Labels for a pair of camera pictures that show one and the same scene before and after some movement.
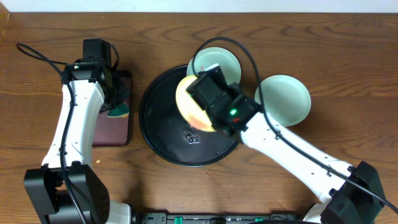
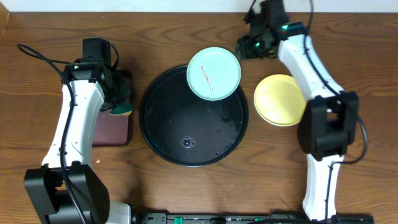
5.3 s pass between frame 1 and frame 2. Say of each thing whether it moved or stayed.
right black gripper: moved
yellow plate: moved
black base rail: stayed
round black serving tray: stayed
